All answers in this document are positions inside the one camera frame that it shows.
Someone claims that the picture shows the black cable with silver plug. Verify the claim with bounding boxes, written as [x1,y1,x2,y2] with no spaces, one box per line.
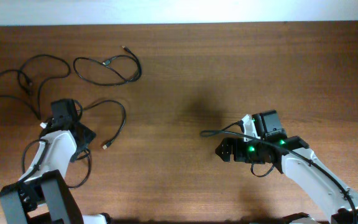
[0,54,71,121]

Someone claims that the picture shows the black cable with gold plug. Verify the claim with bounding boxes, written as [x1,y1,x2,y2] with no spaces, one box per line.
[73,45,143,87]

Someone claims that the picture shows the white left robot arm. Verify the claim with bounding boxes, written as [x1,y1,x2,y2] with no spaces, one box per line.
[0,99,96,224]

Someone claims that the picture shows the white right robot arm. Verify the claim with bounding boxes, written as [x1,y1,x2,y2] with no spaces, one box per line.
[215,110,358,223]

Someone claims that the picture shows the black right camera cable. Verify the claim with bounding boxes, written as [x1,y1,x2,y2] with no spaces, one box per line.
[200,120,358,224]

